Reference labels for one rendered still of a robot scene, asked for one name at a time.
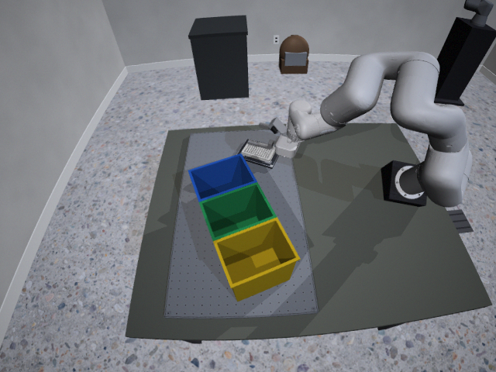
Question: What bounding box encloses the yellow open bin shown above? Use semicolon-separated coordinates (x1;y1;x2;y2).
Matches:
213;217;300;301

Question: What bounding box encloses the blue bin with label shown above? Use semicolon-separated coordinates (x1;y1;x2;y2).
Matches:
188;153;257;202

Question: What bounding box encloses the green bin with label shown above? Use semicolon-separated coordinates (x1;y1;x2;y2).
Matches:
199;182;277;241

